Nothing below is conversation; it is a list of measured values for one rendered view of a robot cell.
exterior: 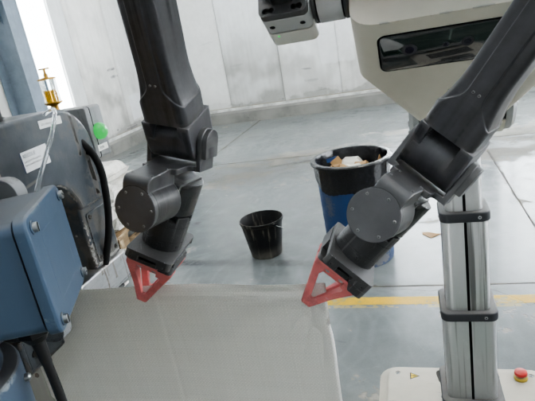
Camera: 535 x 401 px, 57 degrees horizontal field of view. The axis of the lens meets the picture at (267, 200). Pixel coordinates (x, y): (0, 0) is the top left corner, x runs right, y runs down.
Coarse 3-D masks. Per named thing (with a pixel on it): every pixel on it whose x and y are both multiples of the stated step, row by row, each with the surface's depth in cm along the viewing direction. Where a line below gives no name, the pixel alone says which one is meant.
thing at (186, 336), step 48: (144, 288) 72; (192, 288) 70; (240, 288) 68; (288, 288) 65; (96, 336) 77; (144, 336) 75; (192, 336) 73; (240, 336) 70; (288, 336) 68; (48, 384) 84; (96, 384) 81; (144, 384) 79; (192, 384) 76; (240, 384) 74; (288, 384) 71; (336, 384) 69
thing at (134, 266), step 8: (128, 264) 69; (136, 264) 68; (144, 264) 68; (152, 264) 68; (136, 272) 70; (152, 272) 69; (136, 280) 71; (160, 280) 69; (136, 288) 71; (152, 288) 71; (136, 296) 72; (144, 296) 72
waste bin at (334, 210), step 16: (320, 160) 306; (368, 160) 311; (384, 160) 274; (320, 176) 285; (336, 176) 276; (352, 176) 272; (368, 176) 273; (320, 192) 295; (336, 192) 280; (352, 192) 276; (336, 208) 286; (384, 256) 295
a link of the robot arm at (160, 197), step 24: (216, 144) 64; (144, 168) 60; (168, 168) 61; (192, 168) 63; (120, 192) 58; (144, 192) 57; (168, 192) 60; (120, 216) 59; (144, 216) 58; (168, 216) 61
